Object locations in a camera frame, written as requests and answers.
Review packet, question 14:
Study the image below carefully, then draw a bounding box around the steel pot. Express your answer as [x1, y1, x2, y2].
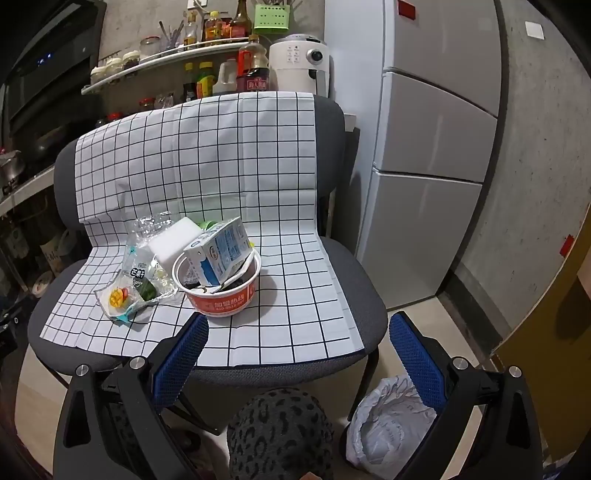
[0, 150, 26, 185]

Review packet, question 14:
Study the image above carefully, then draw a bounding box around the leopard-print slipper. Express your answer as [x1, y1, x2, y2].
[226, 387, 335, 480]

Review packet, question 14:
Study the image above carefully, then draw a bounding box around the white black-grid cloth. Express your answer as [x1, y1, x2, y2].
[41, 91, 362, 365]

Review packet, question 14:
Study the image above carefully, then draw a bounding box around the jar of utensils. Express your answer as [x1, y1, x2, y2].
[159, 21, 185, 51]

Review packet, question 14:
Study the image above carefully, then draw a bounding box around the white refrigerator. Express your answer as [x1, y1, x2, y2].
[323, 0, 504, 311]

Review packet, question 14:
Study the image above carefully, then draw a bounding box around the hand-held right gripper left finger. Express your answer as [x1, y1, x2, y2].
[52, 314, 211, 480]

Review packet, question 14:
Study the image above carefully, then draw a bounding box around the clear plastic bottle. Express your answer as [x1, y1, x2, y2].
[129, 211, 185, 247]

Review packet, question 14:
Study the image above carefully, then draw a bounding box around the white curved wall shelf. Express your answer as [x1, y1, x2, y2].
[82, 39, 252, 95]

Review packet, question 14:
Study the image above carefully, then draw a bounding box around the dried mango snack packet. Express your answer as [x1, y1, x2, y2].
[95, 244, 181, 326]

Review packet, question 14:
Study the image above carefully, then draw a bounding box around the green plastic basket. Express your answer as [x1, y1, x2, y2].
[254, 2, 291, 32]

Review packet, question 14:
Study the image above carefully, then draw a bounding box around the grey office chair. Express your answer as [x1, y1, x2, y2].
[27, 95, 387, 437]

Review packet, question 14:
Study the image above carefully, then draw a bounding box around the orange and white paper bowl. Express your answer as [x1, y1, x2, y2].
[172, 249, 262, 318]

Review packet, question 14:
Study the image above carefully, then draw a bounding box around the black bin with white bag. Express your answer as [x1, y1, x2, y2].
[339, 375, 444, 468]

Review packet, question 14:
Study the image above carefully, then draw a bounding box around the tall dark vinegar bottle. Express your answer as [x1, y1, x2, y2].
[229, 0, 253, 38]

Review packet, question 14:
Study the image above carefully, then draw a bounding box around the black wok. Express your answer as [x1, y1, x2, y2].
[28, 127, 75, 162]

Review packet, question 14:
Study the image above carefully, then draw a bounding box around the clear glass bottle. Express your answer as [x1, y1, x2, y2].
[184, 11, 200, 49]

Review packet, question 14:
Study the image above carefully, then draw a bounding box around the yellow-capped green label bottle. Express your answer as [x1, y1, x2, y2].
[196, 61, 215, 99]

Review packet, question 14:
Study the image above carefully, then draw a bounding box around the slim dark yellow-capped bottle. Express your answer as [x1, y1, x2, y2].
[183, 62, 198, 102]

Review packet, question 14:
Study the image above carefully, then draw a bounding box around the large dark soy sauce bottle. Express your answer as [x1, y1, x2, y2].
[237, 34, 271, 93]

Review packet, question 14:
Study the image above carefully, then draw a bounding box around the black range hood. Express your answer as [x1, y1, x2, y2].
[0, 0, 107, 134]

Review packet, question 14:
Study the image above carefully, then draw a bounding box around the kitchen counter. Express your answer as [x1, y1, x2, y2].
[0, 164, 56, 217]

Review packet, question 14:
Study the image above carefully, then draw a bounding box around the white plastic jug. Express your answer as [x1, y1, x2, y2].
[212, 59, 238, 97]

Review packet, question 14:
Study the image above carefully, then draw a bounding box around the orange label oil bottle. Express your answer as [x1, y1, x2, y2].
[203, 11, 223, 42]

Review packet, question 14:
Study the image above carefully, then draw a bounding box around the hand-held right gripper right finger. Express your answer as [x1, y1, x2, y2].
[389, 311, 546, 480]

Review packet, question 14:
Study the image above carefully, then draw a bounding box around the white and blue milk carton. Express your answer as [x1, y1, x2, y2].
[183, 217, 252, 287]

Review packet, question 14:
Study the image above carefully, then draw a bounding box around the brown cardboard box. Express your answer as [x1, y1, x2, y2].
[489, 249, 591, 462]

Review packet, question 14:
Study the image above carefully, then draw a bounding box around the white foam piece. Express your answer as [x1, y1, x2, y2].
[147, 217, 211, 273]

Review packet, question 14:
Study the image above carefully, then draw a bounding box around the white air fryer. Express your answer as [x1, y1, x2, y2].
[269, 34, 329, 99]

